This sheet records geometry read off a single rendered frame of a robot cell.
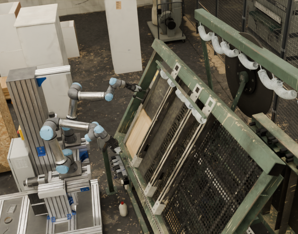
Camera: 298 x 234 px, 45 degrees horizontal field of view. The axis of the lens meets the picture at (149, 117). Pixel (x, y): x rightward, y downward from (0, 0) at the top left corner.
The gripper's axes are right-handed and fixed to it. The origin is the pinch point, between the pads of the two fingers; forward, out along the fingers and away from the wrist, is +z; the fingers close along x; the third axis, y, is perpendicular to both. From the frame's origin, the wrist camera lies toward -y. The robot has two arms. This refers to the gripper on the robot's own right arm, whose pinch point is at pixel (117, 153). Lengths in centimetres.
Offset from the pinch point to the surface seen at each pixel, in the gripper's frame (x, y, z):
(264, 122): -51, 124, 10
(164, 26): 562, 94, 157
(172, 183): -41, 34, 27
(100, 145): 81, -38, 35
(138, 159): 24.6, 2.9, 38.6
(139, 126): 59, 18, 27
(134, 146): 47, 2, 39
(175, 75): 31, 82, -20
